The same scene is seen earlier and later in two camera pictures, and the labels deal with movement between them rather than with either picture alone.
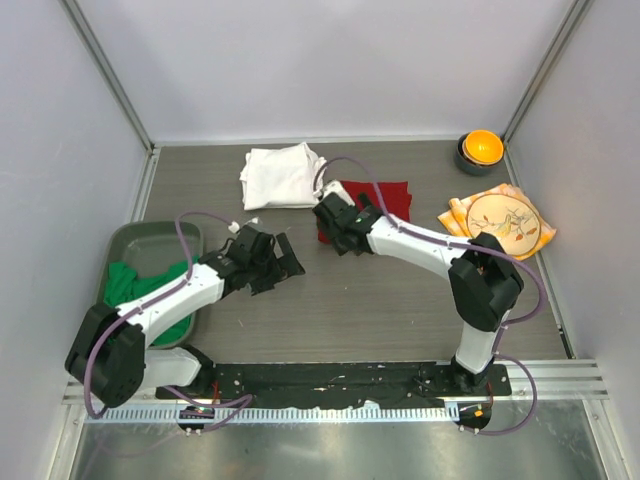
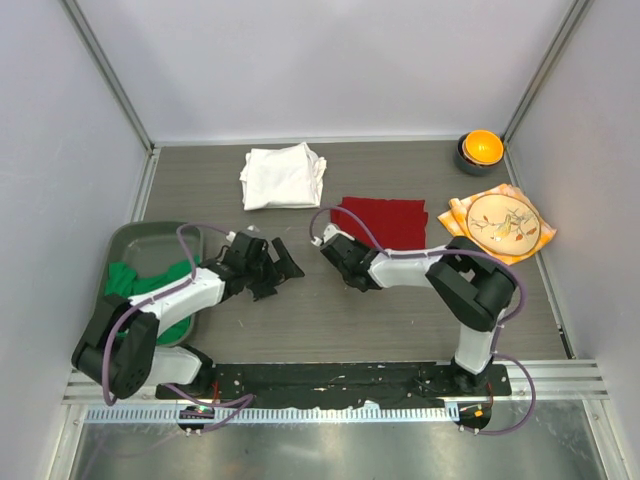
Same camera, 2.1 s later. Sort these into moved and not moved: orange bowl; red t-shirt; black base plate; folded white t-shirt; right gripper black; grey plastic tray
Moved: red t-shirt; right gripper black
Not moved: folded white t-shirt; black base plate; grey plastic tray; orange bowl
